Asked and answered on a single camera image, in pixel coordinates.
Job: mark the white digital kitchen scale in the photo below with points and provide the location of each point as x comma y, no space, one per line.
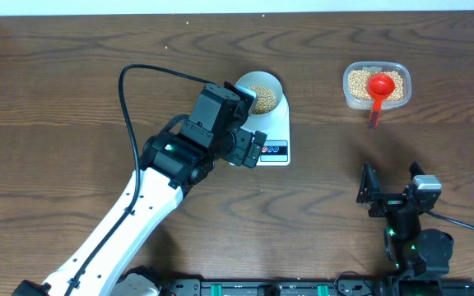
276,125

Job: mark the white plastic bowl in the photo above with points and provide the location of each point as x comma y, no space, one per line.
268,90

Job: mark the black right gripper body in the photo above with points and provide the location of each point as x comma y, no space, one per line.
406,219

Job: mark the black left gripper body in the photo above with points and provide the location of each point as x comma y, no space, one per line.
233,149

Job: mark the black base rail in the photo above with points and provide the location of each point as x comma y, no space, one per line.
142,282

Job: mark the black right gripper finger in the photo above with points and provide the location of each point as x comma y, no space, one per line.
415,169
370,189

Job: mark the clear plastic soybean container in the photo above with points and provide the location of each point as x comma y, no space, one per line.
355,81

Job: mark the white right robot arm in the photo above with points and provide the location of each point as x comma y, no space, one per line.
421,255

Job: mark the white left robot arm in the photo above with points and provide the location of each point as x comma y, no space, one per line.
170,163

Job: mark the red plastic measuring scoop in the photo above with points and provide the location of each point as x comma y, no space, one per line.
379,86

